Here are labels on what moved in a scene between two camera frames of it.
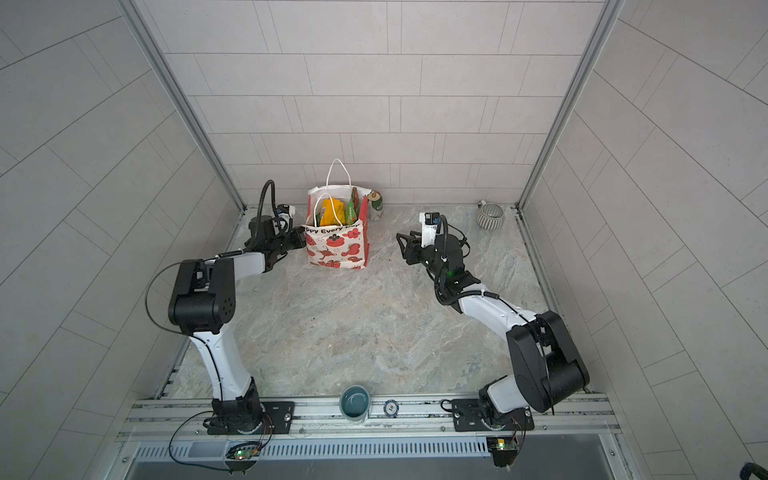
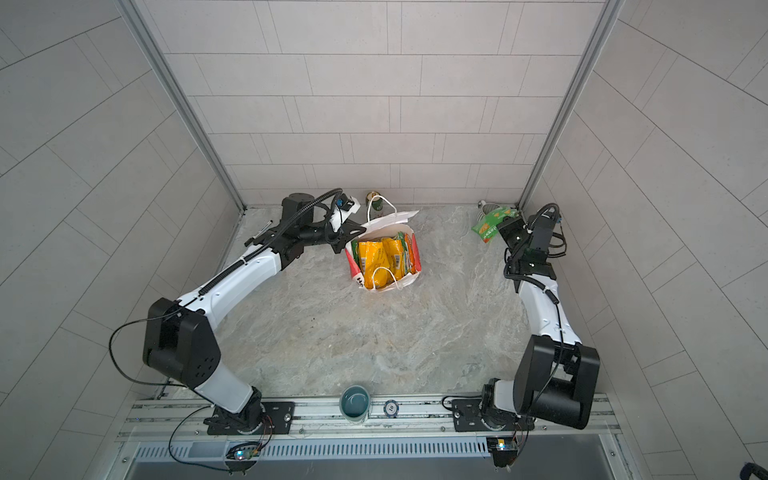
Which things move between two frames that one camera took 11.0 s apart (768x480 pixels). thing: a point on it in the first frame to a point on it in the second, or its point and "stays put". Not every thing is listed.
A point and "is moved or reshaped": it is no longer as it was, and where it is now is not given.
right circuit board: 503,450 stays put
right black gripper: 414,248 to 507,229
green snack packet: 352,207 is moved or reshaped
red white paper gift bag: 343,245 to 386,256
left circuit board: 242,456 stays put
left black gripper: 293,238 to 344,234
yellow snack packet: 328,216 is moved or reshaped
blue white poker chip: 391,408 stays put
